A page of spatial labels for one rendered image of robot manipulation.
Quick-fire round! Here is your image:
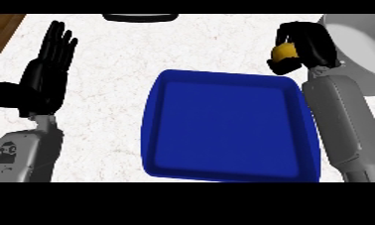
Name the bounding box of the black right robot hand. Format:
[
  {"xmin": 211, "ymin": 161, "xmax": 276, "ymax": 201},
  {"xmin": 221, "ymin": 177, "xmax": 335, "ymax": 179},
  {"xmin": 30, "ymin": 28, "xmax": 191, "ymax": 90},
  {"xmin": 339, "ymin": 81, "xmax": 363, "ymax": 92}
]
[{"xmin": 265, "ymin": 21, "xmax": 342, "ymax": 76}]

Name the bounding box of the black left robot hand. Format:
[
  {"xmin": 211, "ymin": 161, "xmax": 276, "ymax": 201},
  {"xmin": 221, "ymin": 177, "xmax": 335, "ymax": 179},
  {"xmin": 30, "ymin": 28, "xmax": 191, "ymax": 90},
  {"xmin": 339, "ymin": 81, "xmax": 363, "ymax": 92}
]
[{"xmin": 0, "ymin": 20, "xmax": 79, "ymax": 119}]

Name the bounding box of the yellow lemon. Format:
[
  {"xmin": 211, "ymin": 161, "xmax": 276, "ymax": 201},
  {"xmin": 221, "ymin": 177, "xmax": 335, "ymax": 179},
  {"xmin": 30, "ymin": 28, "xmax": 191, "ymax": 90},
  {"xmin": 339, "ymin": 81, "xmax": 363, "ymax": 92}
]
[{"xmin": 271, "ymin": 42, "xmax": 299, "ymax": 63}]

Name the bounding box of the grey pot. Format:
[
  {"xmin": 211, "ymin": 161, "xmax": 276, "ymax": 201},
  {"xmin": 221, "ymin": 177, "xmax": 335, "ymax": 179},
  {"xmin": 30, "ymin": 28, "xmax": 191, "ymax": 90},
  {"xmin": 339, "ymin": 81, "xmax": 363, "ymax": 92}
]
[{"xmin": 314, "ymin": 14, "xmax": 375, "ymax": 93}]

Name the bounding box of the blue tray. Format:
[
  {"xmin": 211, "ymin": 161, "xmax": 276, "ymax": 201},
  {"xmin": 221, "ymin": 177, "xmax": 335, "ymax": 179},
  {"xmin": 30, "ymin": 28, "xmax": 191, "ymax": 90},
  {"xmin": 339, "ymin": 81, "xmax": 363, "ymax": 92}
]
[{"xmin": 138, "ymin": 68, "xmax": 321, "ymax": 183}]

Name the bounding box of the brown wooden panel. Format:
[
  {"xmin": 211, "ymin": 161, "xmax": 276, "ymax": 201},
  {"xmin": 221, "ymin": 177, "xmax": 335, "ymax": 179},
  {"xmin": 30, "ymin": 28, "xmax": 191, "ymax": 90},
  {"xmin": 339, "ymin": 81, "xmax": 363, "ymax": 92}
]
[{"xmin": 0, "ymin": 14, "xmax": 28, "ymax": 54}]

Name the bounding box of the black flat object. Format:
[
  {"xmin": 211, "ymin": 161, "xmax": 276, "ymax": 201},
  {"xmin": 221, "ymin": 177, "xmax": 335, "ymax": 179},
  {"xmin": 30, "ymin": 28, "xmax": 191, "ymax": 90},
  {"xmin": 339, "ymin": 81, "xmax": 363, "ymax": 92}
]
[{"xmin": 100, "ymin": 14, "xmax": 180, "ymax": 23}]

